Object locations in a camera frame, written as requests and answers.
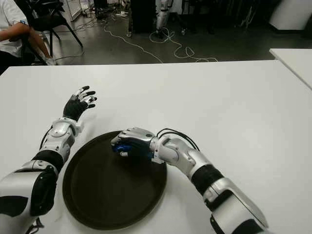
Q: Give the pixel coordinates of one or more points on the white glass cabinet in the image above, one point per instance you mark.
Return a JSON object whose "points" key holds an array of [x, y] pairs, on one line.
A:
{"points": [[75, 9]]}

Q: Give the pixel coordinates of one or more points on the silver humanoid robot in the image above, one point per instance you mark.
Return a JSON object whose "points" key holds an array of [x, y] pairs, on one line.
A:
{"points": [[162, 17]]}

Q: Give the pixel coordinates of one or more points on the seated person white shirt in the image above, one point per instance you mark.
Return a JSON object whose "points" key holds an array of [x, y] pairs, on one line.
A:
{"points": [[9, 22]]}

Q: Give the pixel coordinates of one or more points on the white side table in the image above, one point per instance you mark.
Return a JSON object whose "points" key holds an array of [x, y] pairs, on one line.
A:
{"points": [[297, 63]]}

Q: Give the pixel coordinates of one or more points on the round dark brown tray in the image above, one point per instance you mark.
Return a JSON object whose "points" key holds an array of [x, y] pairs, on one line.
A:
{"points": [[109, 190]]}

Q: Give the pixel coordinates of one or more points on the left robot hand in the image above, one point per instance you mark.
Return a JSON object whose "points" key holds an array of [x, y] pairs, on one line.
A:
{"points": [[74, 107]]}

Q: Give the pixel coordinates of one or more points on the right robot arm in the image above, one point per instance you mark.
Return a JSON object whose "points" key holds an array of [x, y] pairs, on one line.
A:
{"points": [[207, 173]]}

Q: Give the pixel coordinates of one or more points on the white curved panel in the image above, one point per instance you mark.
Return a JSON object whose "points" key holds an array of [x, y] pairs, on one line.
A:
{"points": [[292, 14]]}

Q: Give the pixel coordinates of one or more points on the black chair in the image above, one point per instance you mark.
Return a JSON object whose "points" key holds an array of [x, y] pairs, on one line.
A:
{"points": [[51, 17]]}

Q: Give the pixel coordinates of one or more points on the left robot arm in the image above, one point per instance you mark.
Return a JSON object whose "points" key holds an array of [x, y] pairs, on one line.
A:
{"points": [[26, 182]]}

